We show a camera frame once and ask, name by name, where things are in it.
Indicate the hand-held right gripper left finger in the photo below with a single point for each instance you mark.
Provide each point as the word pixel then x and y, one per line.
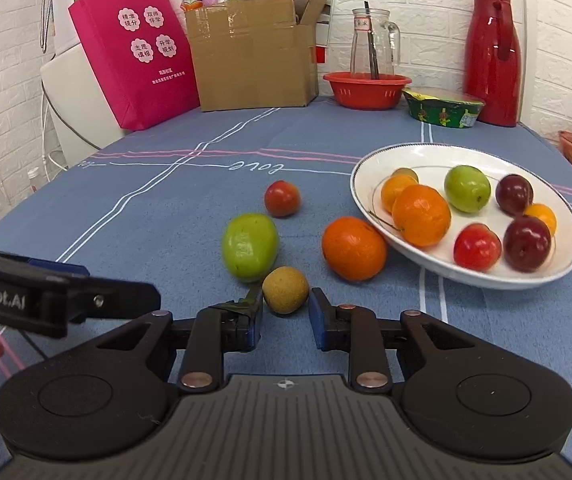
pixel 254 327

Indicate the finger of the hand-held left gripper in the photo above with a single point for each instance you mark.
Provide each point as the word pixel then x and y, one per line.
pixel 115 300
pixel 60 269

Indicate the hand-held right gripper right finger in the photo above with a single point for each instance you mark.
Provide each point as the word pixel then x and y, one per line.
pixel 317 325

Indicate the brown kiwi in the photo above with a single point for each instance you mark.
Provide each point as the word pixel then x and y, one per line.
pixel 285 290

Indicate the large orange mandarin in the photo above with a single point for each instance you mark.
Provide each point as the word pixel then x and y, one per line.
pixel 354 248
pixel 421 215

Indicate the small orange mandarin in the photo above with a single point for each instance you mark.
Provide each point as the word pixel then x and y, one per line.
pixel 392 192

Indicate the red apple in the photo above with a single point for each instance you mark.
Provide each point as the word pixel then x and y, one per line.
pixel 477 247

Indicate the white porcelain plate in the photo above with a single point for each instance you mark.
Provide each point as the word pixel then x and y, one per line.
pixel 416 164

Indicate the green jujube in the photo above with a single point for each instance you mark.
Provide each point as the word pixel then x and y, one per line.
pixel 467 188
pixel 250 246

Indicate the dark red plum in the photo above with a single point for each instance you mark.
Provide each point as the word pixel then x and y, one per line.
pixel 527 243
pixel 514 194

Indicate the yellow orange citrus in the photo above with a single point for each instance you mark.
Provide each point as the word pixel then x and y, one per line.
pixel 544 215

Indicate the clear plastic bottle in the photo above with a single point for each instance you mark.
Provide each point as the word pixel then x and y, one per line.
pixel 33 180

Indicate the blue striped tablecloth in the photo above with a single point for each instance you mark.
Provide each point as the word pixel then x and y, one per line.
pixel 165 200

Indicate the small red tomato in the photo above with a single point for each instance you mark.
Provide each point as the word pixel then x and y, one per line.
pixel 282 198

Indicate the white appliance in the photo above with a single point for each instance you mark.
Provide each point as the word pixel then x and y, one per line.
pixel 80 110

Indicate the pink tote bag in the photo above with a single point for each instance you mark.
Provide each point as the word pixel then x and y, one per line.
pixel 135 70

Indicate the red plastic basket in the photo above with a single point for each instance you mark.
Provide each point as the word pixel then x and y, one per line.
pixel 366 95

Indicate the green instant noodle bowl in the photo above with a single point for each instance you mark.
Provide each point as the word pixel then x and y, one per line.
pixel 436 112

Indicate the brown cardboard box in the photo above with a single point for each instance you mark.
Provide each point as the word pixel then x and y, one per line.
pixel 251 70

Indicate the glass pitcher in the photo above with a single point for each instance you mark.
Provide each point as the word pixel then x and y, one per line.
pixel 361 55

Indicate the metal spoon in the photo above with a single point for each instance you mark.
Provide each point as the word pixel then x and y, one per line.
pixel 372 55

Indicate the red thermos jug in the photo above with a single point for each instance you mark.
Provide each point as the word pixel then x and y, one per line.
pixel 491 75

